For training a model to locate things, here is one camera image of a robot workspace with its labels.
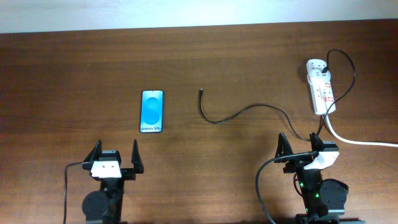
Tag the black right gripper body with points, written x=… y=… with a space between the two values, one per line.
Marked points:
x=298 y=163

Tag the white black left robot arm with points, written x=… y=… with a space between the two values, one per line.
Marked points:
x=105 y=205

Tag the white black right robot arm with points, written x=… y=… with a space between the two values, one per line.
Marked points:
x=324 y=199

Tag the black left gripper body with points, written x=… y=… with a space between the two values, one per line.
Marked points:
x=126 y=174

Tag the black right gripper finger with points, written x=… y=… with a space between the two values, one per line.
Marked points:
x=283 y=148
x=316 y=143

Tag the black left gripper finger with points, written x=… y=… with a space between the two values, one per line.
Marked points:
x=92 y=156
x=136 y=159

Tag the white USB wall charger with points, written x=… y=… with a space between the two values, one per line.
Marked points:
x=315 y=71

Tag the white power strip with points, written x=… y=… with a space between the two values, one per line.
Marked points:
x=322 y=97

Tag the blue Samsung Galaxy smartphone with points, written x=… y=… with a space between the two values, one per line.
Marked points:
x=152 y=105

